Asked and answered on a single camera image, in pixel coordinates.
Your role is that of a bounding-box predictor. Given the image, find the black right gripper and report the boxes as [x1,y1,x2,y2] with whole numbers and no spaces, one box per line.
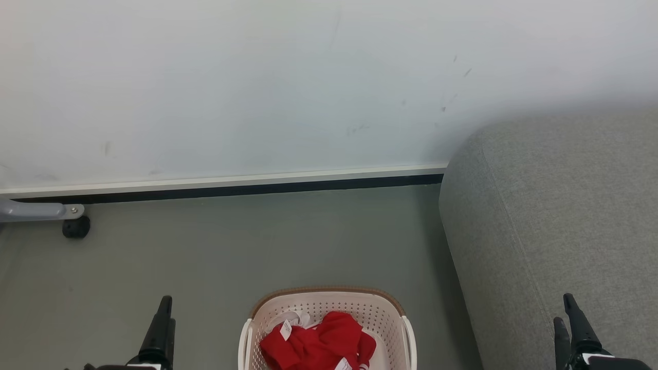
[553,293,654,370]

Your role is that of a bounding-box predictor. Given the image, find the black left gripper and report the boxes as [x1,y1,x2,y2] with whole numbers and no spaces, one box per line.
[64,295,176,370]

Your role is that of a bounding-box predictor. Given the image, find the red shirt with striped trim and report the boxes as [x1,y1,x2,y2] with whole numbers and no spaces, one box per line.
[260,310,377,370]

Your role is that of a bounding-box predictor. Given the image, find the grey fabric sofa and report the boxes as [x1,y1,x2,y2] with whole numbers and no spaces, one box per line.
[438,105,658,370]

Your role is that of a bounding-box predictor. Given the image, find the white and black baseboard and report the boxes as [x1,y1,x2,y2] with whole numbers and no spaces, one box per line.
[0,163,449,204]

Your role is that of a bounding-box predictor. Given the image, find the cream perforated laundry basket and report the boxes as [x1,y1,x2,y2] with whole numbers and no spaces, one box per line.
[237,286,418,370]

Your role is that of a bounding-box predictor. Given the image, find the grey metal frame leg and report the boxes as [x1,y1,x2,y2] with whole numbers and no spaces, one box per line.
[0,199,85,223]

